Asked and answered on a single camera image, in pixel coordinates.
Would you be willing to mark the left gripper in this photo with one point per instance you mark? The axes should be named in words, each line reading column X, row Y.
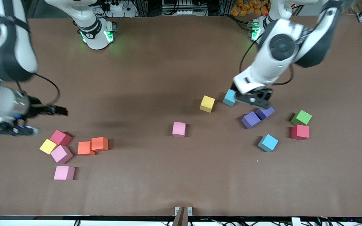
column 233, row 86

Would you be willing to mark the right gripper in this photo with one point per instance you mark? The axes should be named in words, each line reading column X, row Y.
column 38, row 109

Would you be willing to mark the blue foam cube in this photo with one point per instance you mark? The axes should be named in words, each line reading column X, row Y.
column 229, row 98
column 268, row 142

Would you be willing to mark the purple foam cube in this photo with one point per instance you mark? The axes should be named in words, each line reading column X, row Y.
column 266, row 113
column 250, row 120

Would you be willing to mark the orange foam cube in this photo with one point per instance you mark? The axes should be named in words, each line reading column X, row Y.
column 85, row 148
column 99, row 143

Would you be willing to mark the yellow foam cube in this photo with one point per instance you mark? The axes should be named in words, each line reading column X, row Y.
column 207, row 104
column 48, row 146

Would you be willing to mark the pink foam cube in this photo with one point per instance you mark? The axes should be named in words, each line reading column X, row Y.
column 64, row 173
column 179, row 129
column 61, row 153

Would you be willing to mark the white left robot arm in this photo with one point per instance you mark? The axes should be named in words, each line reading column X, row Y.
column 264, row 61

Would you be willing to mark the crimson foam cube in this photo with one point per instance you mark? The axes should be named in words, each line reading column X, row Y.
column 60, row 137

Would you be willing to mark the green foam cube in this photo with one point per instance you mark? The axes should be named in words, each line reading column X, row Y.
column 301, row 117

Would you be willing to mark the red foam cube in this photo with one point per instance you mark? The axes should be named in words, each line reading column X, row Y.
column 300, row 131

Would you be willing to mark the bag of orange items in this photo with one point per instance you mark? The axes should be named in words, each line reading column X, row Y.
column 247, row 8

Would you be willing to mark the white socket strip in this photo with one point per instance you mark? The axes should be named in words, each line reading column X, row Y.
column 184, row 12

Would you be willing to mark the white power strip with plugs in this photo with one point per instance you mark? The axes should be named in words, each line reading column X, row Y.
column 116, row 7

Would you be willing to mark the small white connector box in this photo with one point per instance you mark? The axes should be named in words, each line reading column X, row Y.
column 295, row 221

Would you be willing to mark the small metal mounting bracket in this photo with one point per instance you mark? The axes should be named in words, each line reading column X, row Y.
column 183, row 216

